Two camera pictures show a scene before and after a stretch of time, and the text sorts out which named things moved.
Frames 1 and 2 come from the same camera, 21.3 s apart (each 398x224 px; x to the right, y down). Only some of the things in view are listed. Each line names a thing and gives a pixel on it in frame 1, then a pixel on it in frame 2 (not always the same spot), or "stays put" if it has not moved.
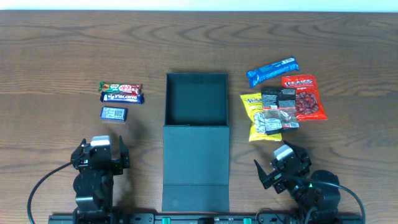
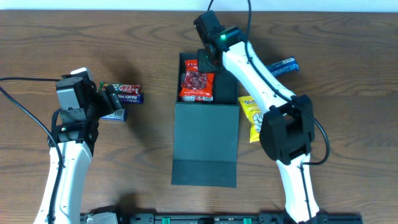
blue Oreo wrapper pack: [257, 75] stays put
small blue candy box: [113, 114] stays put
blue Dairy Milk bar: [118, 97] stays put
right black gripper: [280, 178] to [207, 65]
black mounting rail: [199, 219] stays put
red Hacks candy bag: [309, 104] to [196, 86]
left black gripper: [118, 165] to [107, 106]
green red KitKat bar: [124, 88] stays put
